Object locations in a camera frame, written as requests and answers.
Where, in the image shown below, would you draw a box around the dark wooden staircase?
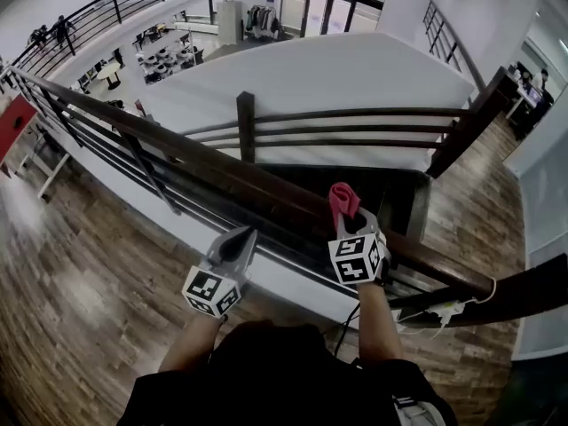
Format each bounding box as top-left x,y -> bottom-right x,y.
256,162 -> 434,243

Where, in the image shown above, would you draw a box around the person's black clothing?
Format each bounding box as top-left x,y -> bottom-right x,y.
117,319 -> 458,426

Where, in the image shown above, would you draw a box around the tall dark wooden post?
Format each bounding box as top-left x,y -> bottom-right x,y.
428,65 -> 511,179

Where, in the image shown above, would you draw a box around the red top table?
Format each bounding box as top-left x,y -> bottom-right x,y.
0,94 -> 72,201

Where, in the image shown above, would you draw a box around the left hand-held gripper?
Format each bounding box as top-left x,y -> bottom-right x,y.
181,227 -> 259,320

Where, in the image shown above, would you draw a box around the black metal stair railing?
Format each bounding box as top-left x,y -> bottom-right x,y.
422,0 -> 487,92

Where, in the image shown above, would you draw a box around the dark wooden handrail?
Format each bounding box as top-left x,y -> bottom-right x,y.
6,65 -> 498,304

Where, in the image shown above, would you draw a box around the dark wooden stair rails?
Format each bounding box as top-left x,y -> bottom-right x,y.
181,106 -> 471,150

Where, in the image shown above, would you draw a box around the glass entrance doors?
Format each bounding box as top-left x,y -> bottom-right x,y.
279,0 -> 394,39

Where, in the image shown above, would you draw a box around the office desk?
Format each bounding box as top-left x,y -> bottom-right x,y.
505,59 -> 556,141

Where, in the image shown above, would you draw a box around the round white table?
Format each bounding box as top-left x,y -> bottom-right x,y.
96,63 -> 126,91

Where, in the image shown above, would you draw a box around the row of white round machines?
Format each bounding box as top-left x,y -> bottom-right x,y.
135,24 -> 205,86

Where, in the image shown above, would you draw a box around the short dark wooden post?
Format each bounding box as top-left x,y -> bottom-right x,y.
235,90 -> 257,164

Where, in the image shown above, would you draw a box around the person's right forearm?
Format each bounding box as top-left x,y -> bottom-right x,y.
356,281 -> 406,370

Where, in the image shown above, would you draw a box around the frosted glass partition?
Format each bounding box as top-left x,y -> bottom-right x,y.
505,0 -> 568,359

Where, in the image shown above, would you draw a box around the grey waist bag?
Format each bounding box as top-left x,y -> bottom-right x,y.
392,395 -> 449,426

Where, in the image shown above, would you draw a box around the black metal balcony railing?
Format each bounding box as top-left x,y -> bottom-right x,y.
8,0 -> 249,79

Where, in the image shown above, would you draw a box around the white power strip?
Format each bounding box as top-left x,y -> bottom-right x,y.
425,299 -> 466,327

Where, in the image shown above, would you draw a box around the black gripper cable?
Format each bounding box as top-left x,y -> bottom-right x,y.
332,302 -> 361,359

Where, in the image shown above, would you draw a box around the red cloth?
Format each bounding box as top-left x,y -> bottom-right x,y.
327,182 -> 363,221

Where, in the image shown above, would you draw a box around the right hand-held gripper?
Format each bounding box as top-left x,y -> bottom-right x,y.
327,209 -> 391,286

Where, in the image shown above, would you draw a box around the white looped cable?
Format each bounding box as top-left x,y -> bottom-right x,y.
469,276 -> 498,304

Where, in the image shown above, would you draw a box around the white cabinet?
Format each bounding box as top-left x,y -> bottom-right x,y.
216,0 -> 244,46

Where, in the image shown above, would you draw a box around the person's left forearm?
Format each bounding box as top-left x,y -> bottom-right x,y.
157,313 -> 227,375

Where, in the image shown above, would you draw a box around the clothes rack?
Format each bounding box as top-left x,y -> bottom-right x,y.
245,4 -> 281,42

